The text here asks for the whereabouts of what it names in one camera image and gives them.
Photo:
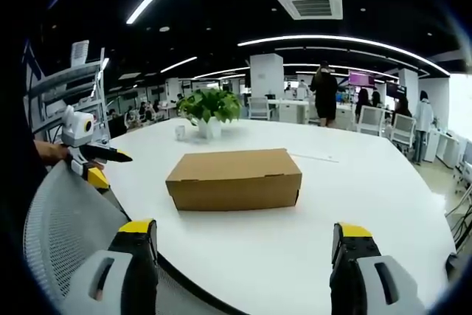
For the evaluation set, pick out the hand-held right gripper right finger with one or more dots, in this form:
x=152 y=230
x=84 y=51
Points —
x=363 y=274

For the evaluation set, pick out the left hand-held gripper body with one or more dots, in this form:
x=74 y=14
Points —
x=75 y=128

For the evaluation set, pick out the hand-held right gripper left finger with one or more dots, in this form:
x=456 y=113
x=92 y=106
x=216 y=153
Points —
x=121 y=274

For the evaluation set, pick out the brown cardboard shoe box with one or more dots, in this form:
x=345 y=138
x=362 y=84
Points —
x=236 y=178

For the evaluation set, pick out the person's left hand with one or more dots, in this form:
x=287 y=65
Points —
x=51 y=152

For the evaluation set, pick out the grey mesh office chair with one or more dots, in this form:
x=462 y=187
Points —
x=81 y=234

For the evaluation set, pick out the white mug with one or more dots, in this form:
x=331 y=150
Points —
x=180 y=133

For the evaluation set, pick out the green potted plant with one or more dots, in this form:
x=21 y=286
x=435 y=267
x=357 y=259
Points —
x=211 y=112

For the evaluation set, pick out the white mesh office chair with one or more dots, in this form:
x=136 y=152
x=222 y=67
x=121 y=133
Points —
x=259 y=107
x=370 y=119
x=402 y=132

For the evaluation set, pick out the purple display screen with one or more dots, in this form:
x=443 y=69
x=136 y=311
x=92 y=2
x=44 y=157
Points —
x=359 y=79

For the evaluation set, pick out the ceiling air conditioner vent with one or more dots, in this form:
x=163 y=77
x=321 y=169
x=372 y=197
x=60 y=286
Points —
x=310 y=6

